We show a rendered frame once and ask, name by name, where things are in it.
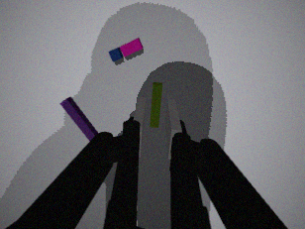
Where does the purple rod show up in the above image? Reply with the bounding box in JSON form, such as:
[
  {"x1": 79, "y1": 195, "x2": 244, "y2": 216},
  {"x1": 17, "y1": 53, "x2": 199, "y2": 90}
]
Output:
[{"x1": 60, "y1": 97, "x2": 98, "y2": 141}]

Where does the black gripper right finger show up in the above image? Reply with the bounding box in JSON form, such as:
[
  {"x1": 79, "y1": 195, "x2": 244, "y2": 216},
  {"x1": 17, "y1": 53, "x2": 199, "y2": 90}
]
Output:
[{"x1": 165, "y1": 99, "x2": 288, "y2": 229}]

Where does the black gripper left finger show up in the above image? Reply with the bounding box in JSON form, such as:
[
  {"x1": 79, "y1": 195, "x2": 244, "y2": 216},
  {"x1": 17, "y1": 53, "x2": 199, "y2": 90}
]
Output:
[{"x1": 5, "y1": 97, "x2": 147, "y2": 229}]

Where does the small dark blue block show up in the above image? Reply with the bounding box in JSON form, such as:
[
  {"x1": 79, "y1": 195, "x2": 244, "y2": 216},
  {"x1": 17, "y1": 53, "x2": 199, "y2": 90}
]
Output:
[{"x1": 109, "y1": 48, "x2": 123, "y2": 61}]

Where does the magenta block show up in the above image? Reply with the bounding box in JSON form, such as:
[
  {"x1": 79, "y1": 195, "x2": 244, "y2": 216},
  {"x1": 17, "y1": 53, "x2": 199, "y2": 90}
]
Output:
[{"x1": 120, "y1": 38, "x2": 143, "y2": 57}]

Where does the lime green rod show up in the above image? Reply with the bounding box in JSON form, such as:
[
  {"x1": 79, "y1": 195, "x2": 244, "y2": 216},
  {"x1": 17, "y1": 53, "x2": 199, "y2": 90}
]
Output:
[{"x1": 150, "y1": 82, "x2": 162, "y2": 128}]

